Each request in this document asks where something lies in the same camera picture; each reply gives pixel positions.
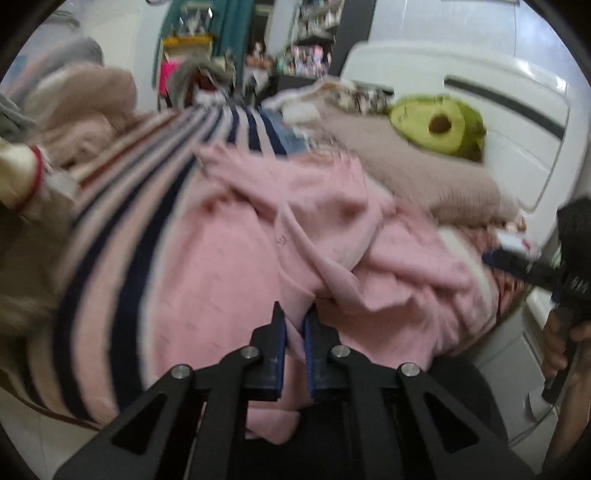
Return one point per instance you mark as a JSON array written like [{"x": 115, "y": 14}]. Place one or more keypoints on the green avocado plush toy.
[{"x": 438, "y": 123}]

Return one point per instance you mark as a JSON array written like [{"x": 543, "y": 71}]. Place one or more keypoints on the person's right hand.
[{"x": 561, "y": 344}]

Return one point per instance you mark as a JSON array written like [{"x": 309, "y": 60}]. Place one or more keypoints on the cream plush toy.
[{"x": 21, "y": 173}]

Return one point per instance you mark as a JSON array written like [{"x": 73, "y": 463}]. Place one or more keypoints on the striped blanket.
[{"x": 134, "y": 221}]

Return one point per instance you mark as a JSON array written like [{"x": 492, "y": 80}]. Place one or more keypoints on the taupe fuzzy garment pile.
[{"x": 78, "y": 106}]

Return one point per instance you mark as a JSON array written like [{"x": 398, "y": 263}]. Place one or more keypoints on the person's right forearm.
[{"x": 570, "y": 424}]

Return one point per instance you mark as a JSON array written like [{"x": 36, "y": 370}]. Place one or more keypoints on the beige knitted blanket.
[{"x": 415, "y": 161}]

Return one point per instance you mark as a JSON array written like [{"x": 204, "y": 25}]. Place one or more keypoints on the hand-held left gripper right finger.
[{"x": 310, "y": 347}]

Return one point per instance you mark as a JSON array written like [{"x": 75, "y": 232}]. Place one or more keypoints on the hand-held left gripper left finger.
[{"x": 280, "y": 342}]

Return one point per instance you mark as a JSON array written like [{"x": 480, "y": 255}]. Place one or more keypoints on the pink garment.
[{"x": 258, "y": 258}]

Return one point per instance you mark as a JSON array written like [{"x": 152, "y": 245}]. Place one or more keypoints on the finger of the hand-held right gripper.
[{"x": 521, "y": 266}]

